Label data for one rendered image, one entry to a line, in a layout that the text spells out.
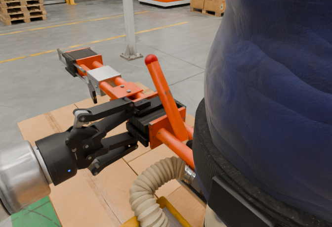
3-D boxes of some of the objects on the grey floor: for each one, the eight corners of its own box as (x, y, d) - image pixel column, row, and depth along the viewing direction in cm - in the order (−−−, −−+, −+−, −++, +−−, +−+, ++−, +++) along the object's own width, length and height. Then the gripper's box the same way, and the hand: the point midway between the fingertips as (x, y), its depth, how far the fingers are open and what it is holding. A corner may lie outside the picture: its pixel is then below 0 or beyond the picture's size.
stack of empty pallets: (49, 19, 664) (36, -34, 595) (6, 25, 604) (-15, -33, 535) (36, 12, 748) (23, -35, 679) (-3, 17, 687) (-22, -34, 618)
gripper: (18, 108, 33) (151, 65, 46) (50, 185, 42) (153, 131, 55) (31, 134, 28) (176, 78, 41) (64, 214, 37) (175, 148, 50)
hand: (150, 114), depth 46 cm, fingers closed on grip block, 4 cm apart
